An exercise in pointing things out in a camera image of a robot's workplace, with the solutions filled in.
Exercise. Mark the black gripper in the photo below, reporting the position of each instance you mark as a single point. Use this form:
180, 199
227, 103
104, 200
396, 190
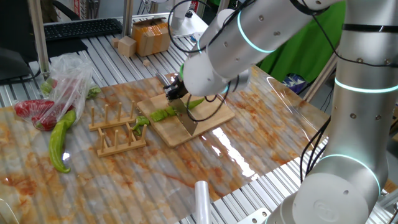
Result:
179, 87

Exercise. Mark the steel cleaver knife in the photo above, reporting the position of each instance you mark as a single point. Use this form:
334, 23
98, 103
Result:
186, 119

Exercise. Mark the wooden cutting board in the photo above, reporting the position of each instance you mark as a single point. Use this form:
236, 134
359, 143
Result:
211, 115

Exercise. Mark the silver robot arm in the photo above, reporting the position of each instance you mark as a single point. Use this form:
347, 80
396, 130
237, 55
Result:
357, 124

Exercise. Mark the long green chili pepper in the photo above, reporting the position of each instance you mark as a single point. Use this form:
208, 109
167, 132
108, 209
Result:
196, 103

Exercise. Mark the plastic bag of peppers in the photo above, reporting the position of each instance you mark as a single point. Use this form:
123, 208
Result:
93, 92

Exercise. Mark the curved green chili pepper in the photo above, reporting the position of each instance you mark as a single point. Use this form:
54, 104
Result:
56, 143

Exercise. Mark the red chili pepper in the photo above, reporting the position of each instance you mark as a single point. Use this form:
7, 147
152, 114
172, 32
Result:
31, 107
46, 123

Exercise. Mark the cut green pepper chunk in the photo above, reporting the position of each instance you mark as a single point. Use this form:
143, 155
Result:
158, 115
143, 120
170, 111

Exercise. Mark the tiny wooden block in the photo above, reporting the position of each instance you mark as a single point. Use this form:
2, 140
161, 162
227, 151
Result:
146, 63

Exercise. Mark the cut green pepper stem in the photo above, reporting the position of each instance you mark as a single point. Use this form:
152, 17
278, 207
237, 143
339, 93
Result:
136, 129

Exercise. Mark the cardboard box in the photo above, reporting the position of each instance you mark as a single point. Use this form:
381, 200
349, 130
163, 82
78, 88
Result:
152, 37

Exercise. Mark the large wooden block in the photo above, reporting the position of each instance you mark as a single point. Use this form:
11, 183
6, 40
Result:
127, 46

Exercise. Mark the wooden peg rack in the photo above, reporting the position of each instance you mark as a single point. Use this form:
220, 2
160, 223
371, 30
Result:
109, 124

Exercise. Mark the small wooden block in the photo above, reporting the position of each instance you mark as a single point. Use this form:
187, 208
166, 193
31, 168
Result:
115, 42

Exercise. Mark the marble pattern plastic mat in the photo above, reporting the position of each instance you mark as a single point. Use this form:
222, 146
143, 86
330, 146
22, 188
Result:
124, 180

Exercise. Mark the clear plastic bag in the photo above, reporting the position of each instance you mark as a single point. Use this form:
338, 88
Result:
68, 71

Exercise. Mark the white plastic film roll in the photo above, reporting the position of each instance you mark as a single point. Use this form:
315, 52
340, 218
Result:
202, 205

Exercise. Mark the black keyboard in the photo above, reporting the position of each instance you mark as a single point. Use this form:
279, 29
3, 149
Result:
81, 28

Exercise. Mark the blue patterned cloth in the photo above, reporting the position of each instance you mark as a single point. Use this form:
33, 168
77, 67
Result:
292, 82

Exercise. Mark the chopped green pepper pieces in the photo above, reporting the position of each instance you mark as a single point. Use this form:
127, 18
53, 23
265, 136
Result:
46, 87

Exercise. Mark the green cloth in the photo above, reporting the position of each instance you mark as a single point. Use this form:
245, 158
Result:
301, 53

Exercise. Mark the black computer monitor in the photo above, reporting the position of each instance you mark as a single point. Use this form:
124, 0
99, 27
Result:
12, 31

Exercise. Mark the aluminium frame post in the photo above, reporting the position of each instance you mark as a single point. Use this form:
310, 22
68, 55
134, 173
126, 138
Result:
38, 37
127, 15
321, 79

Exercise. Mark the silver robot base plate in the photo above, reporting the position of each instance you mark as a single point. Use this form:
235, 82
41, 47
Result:
255, 217

